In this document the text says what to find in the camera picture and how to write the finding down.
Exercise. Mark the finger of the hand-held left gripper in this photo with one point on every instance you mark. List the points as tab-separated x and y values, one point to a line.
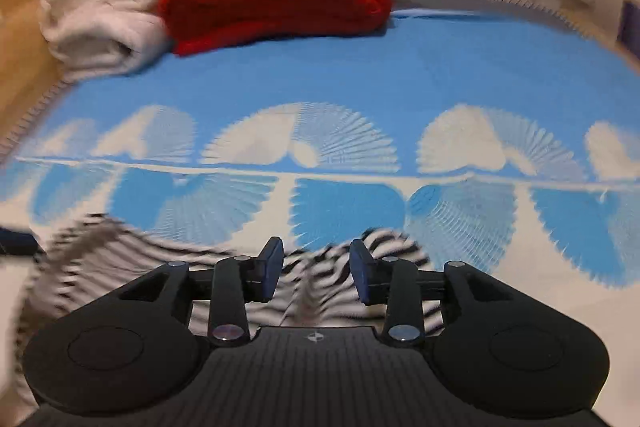
17	242

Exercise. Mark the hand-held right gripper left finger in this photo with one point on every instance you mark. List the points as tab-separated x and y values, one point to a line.
270	268

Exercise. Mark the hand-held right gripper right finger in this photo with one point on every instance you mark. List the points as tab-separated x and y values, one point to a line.
359	273

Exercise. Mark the black white striped hoodie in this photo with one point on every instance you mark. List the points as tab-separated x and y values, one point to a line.
150	257

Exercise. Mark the blue fan-patterned bed sheet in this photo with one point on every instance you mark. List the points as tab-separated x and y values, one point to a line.
400	72

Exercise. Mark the folded white quilt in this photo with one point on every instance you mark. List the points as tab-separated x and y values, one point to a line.
100	22

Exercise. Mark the wooden bed frame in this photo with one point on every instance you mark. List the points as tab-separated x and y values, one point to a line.
25	32

